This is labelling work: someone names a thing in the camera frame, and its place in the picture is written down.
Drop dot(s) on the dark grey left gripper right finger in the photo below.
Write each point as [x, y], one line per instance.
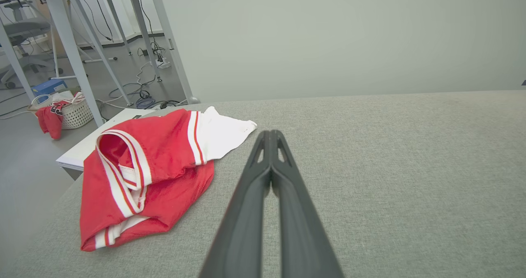
[300, 237]

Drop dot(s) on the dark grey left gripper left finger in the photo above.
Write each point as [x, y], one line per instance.
[242, 228]

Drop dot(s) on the red and white sports jersey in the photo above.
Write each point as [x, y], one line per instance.
[172, 146]

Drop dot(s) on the white power supply box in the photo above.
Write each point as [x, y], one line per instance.
[107, 123]

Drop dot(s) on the small white power strip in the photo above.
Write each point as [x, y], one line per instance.
[164, 64]

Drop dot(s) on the white woven laundry basket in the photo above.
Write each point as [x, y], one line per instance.
[78, 115]

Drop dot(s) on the pale green partition screen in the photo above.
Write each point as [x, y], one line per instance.
[328, 35]

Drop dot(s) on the red and black garment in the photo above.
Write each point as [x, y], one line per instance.
[51, 123]

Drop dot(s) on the slanted white metal desk leg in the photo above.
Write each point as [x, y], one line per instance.
[98, 43]

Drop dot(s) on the blue box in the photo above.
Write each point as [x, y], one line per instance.
[49, 86]

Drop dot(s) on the thin white metal desk leg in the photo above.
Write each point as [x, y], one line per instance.
[117, 21]

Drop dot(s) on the thick white metal desk leg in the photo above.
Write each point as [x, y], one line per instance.
[68, 43]

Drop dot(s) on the grey office chair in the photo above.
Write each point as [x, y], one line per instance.
[24, 29]

